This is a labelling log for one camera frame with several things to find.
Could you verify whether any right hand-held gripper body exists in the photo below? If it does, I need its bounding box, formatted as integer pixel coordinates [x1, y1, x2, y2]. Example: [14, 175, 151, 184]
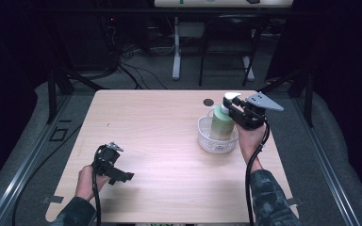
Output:
[232, 91, 285, 131]

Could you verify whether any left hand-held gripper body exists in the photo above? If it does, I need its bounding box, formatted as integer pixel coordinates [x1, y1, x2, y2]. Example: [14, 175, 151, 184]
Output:
[91, 141, 124, 179]

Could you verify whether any green pump bottle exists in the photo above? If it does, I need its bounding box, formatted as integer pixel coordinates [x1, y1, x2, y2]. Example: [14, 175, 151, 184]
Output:
[209, 91, 242, 142]

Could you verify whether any white plastic basket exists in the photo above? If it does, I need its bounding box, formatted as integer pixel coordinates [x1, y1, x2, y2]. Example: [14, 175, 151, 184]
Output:
[196, 105, 240, 155]

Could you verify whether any person's right hand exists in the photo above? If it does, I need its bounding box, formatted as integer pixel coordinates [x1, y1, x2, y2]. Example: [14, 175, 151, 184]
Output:
[234, 122, 267, 162]

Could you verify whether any person's left hand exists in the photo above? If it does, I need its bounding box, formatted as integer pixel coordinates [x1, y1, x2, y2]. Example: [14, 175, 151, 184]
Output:
[74, 164, 111, 202]

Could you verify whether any white desk leg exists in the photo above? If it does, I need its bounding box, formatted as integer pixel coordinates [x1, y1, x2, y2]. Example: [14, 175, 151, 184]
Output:
[172, 16, 183, 81]
[241, 56, 255, 83]

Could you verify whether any grey tape strip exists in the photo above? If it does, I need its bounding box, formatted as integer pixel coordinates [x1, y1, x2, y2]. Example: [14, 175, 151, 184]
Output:
[41, 195, 65, 204]
[288, 196, 304, 207]

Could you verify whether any black chair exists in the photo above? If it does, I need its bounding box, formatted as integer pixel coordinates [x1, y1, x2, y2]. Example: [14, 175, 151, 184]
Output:
[198, 13, 266, 88]

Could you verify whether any white box under desk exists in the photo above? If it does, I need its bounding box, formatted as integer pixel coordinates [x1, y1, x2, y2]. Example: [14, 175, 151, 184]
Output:
[177, 21, 206, 40]

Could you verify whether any white desk top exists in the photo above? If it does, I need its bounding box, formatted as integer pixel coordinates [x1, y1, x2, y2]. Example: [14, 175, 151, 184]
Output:
[154, 0, 295, 8]

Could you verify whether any dark equipment rack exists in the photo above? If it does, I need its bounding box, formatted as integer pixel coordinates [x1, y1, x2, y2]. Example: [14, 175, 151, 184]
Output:
[98, 13, 122, 72]

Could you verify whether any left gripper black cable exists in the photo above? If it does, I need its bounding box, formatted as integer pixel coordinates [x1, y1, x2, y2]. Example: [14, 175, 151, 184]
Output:
[90, 144, 103, 226]

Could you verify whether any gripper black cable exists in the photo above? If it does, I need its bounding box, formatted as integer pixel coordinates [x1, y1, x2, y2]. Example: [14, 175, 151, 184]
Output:
[245, 115, 271, 226]
[90, 144, 103, 226]

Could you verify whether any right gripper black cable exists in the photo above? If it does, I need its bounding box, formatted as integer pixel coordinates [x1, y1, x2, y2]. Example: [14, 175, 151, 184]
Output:
[245, 115, 271, 226]

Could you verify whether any black metal frame stand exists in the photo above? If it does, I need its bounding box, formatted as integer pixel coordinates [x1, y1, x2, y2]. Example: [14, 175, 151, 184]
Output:
[44, 67, 108, 125]
[256, 66, 316, 128]

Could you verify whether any black floor cable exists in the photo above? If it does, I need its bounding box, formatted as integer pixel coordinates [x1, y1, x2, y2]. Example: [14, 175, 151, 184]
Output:
[11, 123, 83, 226]

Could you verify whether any aluminium floor rail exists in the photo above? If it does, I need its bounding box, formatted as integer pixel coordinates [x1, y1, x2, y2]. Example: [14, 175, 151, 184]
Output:
[290, 93, 362, 226]
[0, 93, 74, 226]

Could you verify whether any bundle of floor cables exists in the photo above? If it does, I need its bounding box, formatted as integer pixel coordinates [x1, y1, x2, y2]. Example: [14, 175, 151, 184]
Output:
[118, 40, 170, 91]

